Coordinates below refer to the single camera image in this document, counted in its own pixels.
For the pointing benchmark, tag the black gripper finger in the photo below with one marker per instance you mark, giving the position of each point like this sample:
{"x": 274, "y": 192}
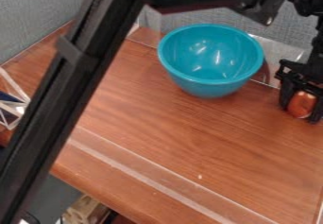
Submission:
{"x": 286, "y": 92}
{"x": 317, "y": 113}

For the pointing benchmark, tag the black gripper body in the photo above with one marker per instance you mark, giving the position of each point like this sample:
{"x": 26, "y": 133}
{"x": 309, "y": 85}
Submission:
{"x": 306, "y": 74}

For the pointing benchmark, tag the brown and white plush mushroom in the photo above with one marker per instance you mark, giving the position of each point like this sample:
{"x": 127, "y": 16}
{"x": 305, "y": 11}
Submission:
{"x": 302, "y": 104}

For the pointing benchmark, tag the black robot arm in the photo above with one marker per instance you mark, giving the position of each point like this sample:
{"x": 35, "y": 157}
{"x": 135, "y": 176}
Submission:
{"x": 86, "y": 52}

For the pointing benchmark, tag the blue plastic bowl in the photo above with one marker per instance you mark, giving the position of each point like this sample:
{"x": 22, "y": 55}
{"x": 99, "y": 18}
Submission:
{"x": 210, "y": 59}

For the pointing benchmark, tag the clear acrylic back barrier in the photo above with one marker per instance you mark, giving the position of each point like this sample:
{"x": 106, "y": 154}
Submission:
{"x": 276, "y": 51}

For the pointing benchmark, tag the clear acrylic barrier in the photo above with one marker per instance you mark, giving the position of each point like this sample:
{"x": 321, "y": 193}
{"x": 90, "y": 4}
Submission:
{"x": 276, "y": 51}
{"x": 189, "y": 192}

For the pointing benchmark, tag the clear acrylic front barrier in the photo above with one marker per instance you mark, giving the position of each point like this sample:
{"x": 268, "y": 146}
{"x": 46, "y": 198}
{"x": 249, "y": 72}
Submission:
{"x": 189, "y": 192}

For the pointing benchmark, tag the wooden block under table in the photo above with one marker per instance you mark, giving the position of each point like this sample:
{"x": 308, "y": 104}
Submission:
{"x": 86, "y": 211}

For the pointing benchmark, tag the clear acrylic left bracket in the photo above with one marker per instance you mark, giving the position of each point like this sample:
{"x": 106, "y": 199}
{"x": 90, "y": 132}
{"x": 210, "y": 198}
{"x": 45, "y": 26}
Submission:
{"x": 14, "y": 101}

